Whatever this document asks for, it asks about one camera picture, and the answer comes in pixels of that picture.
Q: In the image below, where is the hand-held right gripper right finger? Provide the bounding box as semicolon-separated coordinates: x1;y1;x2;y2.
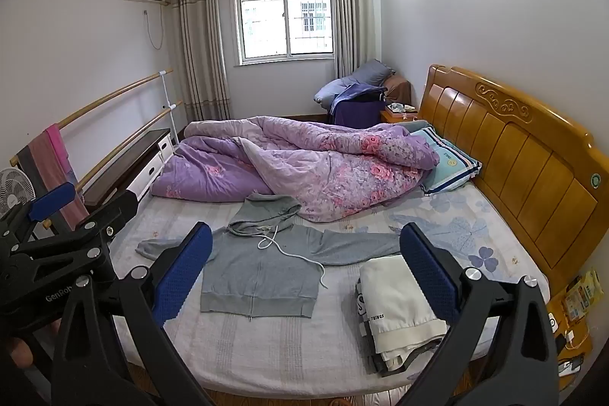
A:
395;223;560;406

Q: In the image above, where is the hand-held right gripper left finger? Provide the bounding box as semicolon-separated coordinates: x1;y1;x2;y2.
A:
51;222;213;406

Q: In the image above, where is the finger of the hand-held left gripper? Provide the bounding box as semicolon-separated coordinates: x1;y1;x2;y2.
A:
0;183;78;245
14;190;140;266

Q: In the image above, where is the grey zip hoodie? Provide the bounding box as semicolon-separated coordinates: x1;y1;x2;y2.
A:
136;192;403;320

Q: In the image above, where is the person's left hand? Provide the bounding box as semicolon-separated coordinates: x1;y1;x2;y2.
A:
6;336;35;371

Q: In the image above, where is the pink towel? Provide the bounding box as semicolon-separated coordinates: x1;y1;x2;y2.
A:
45;124;91;232

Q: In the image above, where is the white electric fan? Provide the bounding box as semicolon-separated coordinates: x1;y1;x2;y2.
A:
0;168;36;219

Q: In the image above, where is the brown grey towel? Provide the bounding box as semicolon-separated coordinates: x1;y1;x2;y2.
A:
27;132;67;197

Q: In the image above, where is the white folded garment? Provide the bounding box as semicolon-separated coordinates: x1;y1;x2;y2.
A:
359;256;450;371

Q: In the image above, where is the dark top white cabinet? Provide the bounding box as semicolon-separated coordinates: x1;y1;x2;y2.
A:
83;129;173;207

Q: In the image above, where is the folded printed garment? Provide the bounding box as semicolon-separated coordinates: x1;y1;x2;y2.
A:
354;277;381;342

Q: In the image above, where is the bed with floral sheet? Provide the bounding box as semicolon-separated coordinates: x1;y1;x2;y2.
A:
107;185;550;400

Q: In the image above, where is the light blue cloth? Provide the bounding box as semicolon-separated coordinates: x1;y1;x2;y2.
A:
409;126;483;197

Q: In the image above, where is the wooden ballet barre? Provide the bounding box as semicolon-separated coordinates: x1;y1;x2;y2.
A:
10;70;184;232

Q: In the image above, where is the wooden headboard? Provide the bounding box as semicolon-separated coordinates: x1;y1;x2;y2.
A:
419;64;607;293

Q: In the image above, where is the yellow packet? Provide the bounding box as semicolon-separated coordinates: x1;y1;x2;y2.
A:
564;270;604;321

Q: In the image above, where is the purple floral quilt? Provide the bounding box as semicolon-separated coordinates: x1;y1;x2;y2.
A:
151;116;441;222

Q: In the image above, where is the orange bedside table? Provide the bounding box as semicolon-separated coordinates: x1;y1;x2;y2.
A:
547;282;595;388

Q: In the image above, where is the wooden nightstand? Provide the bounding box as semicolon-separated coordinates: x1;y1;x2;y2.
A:
379;102;419;124

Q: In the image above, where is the dark purple blanket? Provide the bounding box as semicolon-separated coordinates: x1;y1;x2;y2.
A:
330;85;388;126

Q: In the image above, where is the grey striped curtain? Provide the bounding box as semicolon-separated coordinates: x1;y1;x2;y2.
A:
170;0;232;121
330;0;381;80

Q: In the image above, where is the brown armchair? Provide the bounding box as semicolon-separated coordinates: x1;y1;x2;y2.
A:
383;75;412;107

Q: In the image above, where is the light blue bedding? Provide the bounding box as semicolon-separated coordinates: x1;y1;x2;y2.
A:
315;79;354;107

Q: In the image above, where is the blue grey pillow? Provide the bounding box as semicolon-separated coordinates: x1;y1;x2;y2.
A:
349;60;395;87

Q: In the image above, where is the white framed window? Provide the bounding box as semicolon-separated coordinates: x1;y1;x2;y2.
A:
233;0;335;65

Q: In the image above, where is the air conditioner power cord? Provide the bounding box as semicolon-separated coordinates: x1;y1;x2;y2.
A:
143;9;167;51

